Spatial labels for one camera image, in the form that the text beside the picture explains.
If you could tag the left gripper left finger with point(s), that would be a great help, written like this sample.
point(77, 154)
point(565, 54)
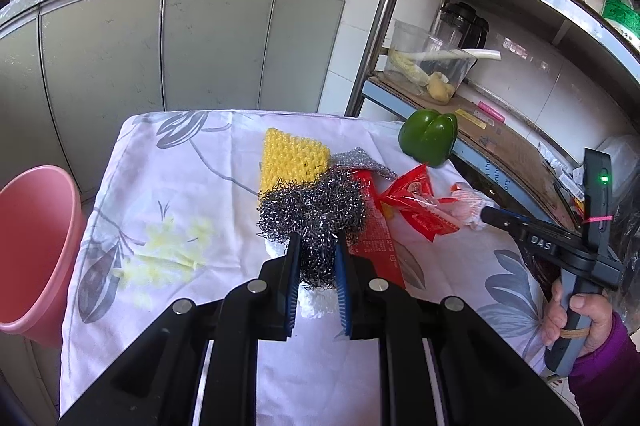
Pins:
point(197, 363)

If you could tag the metal shelf rack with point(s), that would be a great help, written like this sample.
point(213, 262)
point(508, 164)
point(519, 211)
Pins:
point(544, 96)

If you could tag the ginger root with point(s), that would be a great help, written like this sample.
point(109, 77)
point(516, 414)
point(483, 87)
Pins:
point(439, 88)

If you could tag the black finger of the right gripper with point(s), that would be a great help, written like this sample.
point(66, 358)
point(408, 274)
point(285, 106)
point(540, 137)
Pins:
point(504, 220)

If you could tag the black kettle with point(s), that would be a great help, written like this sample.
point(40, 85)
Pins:
point(458, 24)

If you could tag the silver mesh cloth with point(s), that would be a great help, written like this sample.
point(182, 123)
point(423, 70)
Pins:
point(357, 159)

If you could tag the red clear plastic wrapper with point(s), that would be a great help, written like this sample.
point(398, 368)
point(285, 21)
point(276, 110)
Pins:
point(412, 195)

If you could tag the white leek stalk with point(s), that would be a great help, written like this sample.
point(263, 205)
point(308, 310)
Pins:
point(454, 54)

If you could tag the steel wool scrubber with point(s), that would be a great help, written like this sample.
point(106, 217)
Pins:
point(320, 213)

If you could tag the white foam net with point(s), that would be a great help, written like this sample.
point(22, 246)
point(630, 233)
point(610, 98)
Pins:
point(316, 294)

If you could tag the right hand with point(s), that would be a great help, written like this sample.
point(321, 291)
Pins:
point(594, 306)

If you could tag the red snack wrapper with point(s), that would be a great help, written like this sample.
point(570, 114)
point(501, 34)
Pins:
point(375, 241)

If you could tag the clear plastic container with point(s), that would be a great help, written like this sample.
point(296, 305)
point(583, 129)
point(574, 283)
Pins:
point(424, 65)

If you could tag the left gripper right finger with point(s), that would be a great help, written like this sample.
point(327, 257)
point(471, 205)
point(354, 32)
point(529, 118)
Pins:
point(440, 363)

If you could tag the purple right sleeve forearm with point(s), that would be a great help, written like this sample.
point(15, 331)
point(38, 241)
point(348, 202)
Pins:
point(605, 383)

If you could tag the yellow knitted dishcloth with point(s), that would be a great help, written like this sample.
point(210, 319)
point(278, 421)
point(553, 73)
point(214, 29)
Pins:
point(289, 160)

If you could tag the cardboard shelf liner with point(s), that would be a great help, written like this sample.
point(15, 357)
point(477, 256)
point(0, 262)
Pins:
point(493, 150)

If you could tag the pink plastic bucket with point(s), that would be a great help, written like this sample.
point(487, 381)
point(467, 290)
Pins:
point(41, 228)

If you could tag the grey kitchen cabinet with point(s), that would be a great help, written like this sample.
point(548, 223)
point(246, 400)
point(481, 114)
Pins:
point(72, 71)

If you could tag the green bell pepper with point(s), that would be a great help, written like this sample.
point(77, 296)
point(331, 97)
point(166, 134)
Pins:
point(428, 136)

